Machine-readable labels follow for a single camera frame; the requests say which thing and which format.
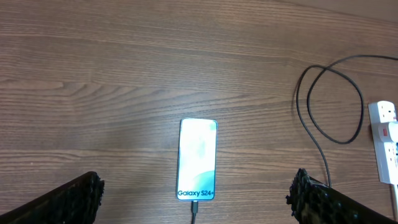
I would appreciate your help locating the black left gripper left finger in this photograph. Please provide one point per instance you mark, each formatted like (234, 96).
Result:
(75, 202)

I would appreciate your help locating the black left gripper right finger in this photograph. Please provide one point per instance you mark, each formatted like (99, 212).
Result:
(313, 202)

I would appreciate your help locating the black smartphone with blue screen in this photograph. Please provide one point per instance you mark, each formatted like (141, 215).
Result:
(196, 176)

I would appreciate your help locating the white charger plug adapter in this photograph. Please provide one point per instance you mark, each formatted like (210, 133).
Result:
(388, 131)

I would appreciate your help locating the white power strip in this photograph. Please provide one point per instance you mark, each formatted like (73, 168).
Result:
(386, 152)

